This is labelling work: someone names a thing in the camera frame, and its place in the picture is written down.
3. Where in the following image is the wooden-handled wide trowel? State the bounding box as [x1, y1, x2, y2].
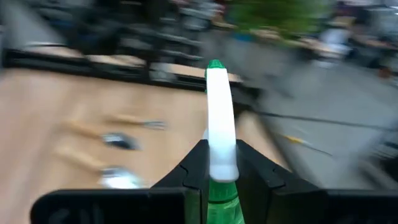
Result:
[52, 144, 146, 190]

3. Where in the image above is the black aluminium table frame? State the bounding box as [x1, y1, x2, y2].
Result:
[1, 48, 261, 108]

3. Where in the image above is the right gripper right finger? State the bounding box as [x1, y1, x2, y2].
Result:
[235, 139, 398, 224]

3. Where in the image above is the green white spray bottle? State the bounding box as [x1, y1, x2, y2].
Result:
[202, 58, 246, 224]

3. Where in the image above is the wooden-handled three-tine cultivator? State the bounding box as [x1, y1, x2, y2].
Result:
[101, 113, 169, 131]

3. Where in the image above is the green leafy potted tree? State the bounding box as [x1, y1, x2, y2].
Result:
[228, 0, 330, 37]

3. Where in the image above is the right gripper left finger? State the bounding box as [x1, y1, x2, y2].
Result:
[30, 139, 210, 224]

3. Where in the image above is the yellow hanging cable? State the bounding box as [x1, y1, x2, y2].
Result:
[282, 134, 334, 157]

